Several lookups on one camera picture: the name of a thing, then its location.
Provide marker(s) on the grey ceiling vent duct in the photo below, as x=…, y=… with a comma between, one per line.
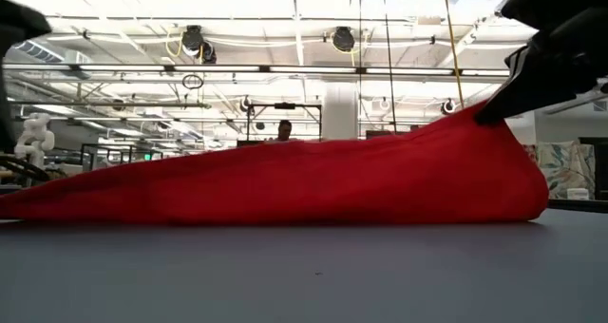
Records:
x=35, y=51

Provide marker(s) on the red towel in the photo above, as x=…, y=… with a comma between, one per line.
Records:
x=309, y=185

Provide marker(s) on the floral green fabric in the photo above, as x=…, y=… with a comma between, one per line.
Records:
x=565, y=168

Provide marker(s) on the black cage frame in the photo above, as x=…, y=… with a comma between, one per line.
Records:
x=121, y=145

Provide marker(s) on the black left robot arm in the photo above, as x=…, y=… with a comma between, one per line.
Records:
x=19, y=21

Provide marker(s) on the dark cabinet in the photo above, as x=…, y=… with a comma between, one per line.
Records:
x=601, y=171

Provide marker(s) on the person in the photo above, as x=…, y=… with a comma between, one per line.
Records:
x=285, y=129

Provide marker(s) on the white pillar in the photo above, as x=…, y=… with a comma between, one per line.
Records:
x=339, y=114

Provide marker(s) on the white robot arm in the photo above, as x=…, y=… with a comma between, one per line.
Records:
x=35, y=138

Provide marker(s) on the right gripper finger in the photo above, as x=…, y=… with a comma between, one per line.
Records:
x=537, y=81
x=518, y=57

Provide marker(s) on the white container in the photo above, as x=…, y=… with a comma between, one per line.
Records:
x=578, y=194

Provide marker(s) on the long ceiling light bar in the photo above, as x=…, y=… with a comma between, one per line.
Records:
x=214, y=68

